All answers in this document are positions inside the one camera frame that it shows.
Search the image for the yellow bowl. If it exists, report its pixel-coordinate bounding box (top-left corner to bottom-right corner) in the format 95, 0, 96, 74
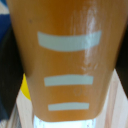
20, 73, 33, 102

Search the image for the orange bread loaf toy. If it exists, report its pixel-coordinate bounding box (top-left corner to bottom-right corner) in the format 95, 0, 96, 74
6, 0, 128, 124

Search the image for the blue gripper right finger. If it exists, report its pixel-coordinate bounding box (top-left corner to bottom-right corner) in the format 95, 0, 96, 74
114, 29, 128, 72

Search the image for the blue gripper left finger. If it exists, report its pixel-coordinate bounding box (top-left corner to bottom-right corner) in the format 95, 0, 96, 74
0, 13, 27, 122

